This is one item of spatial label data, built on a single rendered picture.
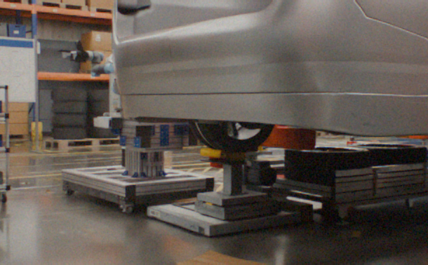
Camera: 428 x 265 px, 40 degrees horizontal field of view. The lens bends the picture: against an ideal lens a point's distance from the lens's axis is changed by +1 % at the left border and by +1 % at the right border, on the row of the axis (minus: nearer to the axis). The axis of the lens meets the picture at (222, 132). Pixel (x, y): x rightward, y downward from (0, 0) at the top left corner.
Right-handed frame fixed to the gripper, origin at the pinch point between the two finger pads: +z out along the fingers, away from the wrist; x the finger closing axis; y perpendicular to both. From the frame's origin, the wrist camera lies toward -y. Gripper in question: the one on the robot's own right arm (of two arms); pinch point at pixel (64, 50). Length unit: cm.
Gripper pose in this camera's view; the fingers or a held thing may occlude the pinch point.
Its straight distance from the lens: 453.2
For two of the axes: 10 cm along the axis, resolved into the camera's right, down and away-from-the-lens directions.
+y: -1.1, 9.8, 1.4
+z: -6.2, 0.4, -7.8
